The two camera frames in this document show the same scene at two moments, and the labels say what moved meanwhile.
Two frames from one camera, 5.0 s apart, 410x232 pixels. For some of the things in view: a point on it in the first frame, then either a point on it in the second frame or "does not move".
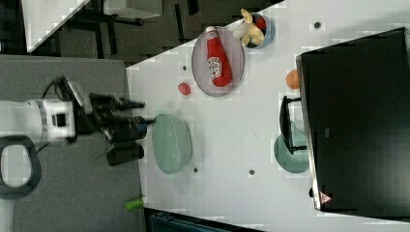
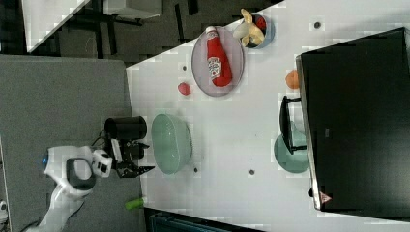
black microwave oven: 355,101 does not move
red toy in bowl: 260,21 does not move
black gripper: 100,110 -> 131,152
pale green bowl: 172,142 does not move
